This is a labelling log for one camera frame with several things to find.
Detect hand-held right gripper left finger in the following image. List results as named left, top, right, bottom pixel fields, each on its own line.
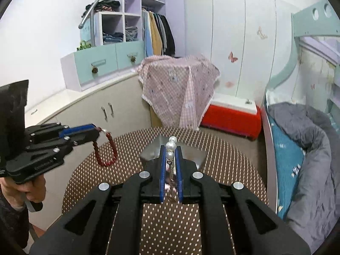
left=29, top=148, right=168, bottom=255

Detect person's left forearm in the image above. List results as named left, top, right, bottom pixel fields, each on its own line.
left=0, top=191, right=30, bottom=248

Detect black hanging garment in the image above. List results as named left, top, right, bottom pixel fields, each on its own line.
left=161, top=15, right=176, bottom=55

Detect dark jewelry box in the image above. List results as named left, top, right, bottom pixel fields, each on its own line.
left=140, top=135, right=207, bottom=172

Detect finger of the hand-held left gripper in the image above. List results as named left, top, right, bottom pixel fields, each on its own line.
left=25, top=123, right=101, bottom=143
left=27, top=132, right=99, bottom=155

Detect teal drawer unit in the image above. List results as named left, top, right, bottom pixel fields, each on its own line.
left=61, top=40, right=145, bottom=92

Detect red bead bracelet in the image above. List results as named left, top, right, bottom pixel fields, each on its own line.
left=92, top=128, right=118, bottom=167

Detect white wardrobe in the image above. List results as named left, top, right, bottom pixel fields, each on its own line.
left=183, top=0, right=295, bottom=104

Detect person's left hand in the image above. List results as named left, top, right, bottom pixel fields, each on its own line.
left=0, top=177, right=47, bottom=210

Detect red storage box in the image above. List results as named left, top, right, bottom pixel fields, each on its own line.
left=200, top=93, right=262, bottom=141

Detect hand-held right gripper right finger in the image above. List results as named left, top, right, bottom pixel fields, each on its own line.
left=174, top=147, right=311, bottom=255

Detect grey duvet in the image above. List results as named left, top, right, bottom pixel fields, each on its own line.
left=267, top=103, right=340, bottom=253

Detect folded dark jeans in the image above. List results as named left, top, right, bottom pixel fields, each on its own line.
left=103, top=33, right=124, bottom=43

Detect yellow hanging garment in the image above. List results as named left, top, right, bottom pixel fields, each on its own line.
left=149, top=12, right=163, bottom=56

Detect pink checked cloth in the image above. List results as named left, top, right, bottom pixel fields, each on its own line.
left=138, top=54, right=221, bottom=131

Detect round polka-dot table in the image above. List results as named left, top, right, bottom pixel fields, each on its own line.
left=62, top=127, right=269, bottom=255

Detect metal handrail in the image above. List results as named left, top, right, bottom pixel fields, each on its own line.
left=78, top=0, right=120, bottom=30

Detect light blue hanging garment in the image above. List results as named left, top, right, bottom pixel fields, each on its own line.
left=143, top=11, right=154, bottom=57

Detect grey hanging garment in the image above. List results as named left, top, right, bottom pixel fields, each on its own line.
left=157, top=13, right=168, bottom=55

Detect white low cabinet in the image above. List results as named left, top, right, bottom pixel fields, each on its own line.
left=25, top=72, right=153, bottom=229

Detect blue bed sheet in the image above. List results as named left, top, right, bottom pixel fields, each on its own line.
left=268, top=119, right=306, bottom=220

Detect pearl charm bracelet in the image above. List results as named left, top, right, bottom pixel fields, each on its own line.
left=165, top=136, right=178, bottom=200

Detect green plant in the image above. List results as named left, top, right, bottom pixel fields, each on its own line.
left=76, top=40, right=92, bottom=51

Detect folded light jeans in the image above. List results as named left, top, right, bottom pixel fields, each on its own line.
left=125, top=27, right=139, bottom=41

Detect teal bunk bed frame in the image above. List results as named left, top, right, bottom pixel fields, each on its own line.
left=262, top=1, right=340, bottom=213

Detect lavender cubby shelf unit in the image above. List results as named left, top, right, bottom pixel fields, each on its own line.
left=92, top=0, right=185, bottom=57

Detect pile of dark clothes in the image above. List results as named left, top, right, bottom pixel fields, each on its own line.
left=85, top=0, right=121, bottom=13

